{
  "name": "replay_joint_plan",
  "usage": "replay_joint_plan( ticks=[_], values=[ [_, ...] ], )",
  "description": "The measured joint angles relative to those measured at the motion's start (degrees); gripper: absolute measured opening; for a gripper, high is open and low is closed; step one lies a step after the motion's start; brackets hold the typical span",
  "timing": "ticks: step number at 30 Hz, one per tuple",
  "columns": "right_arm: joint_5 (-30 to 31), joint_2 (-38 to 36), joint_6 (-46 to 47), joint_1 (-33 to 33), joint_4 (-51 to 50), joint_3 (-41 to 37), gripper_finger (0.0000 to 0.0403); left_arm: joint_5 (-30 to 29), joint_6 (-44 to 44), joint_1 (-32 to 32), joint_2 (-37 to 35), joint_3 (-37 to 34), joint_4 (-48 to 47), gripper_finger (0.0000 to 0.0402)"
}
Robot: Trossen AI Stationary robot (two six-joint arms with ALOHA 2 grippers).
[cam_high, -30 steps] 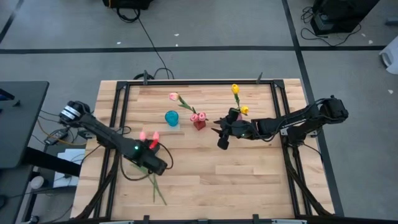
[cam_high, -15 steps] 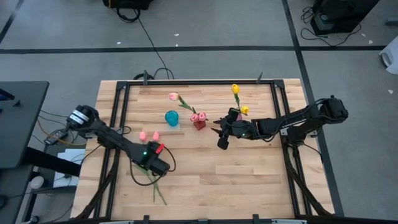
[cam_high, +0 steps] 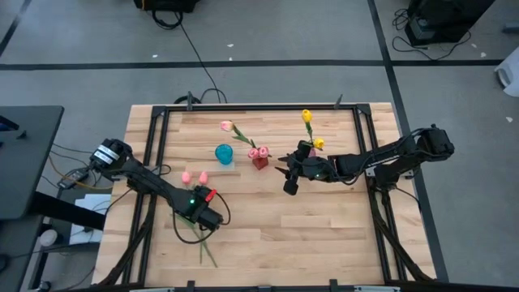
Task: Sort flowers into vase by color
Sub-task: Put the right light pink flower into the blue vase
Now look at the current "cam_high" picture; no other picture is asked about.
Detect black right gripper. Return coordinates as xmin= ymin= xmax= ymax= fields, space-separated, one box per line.
xmin=274 ymin=140 xmax=337 ymax=197

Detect blue glass vase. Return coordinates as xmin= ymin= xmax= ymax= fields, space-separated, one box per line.
xmin=214 ymin=143 xmax=235 ymax=166

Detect white paper sheets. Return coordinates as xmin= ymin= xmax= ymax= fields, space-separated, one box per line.
xmin=67 ymin=193 xmax=113 ymax=247

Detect black power brick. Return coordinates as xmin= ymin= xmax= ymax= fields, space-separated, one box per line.
xmin=56 ymin=166 xmax=91 ymax=190

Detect black table base bar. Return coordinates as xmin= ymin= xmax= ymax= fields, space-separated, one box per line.
xmin=30 ymin=193 xmax=106 ymax=232

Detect white round object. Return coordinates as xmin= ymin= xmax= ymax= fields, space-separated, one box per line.
xmin=38 ymin=229 xmax=58 ymax=247

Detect dark grey side table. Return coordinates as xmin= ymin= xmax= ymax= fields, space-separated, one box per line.
xmin=0 ymin=105 xmax=66 ymax=222

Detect black equipment box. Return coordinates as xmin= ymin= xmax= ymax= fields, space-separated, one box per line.
xmin=133 ymin=0 xmax=202 ymax=13

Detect black equipment cabinet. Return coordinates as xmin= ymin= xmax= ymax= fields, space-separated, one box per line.
xmin=405 ymin=0 xmax=498 ymax=48

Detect dark device on side table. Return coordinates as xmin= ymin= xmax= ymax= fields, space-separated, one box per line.
xmin=0 ymin=116 xmax=20 ymax=134

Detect white plastic object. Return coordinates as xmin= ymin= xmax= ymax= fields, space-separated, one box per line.
xmin=493 ymin=46 xmax=519 ymax=98

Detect black aluminium table frame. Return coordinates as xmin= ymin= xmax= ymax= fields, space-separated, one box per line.
xmin=95 ymin=93 xmax=437 ymax=292

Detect black coiled cable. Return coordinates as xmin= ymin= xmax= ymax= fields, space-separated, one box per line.
xmin=174 ymin=87 xmax=228 ymax=105

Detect black floor cable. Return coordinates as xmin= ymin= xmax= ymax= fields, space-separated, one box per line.
xmin=151 ymin=10 xmax=228 ymax=105

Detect black cabinet cable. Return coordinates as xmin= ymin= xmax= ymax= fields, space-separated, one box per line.
xmin=391 ymin=7 xmax=474 ymax=62

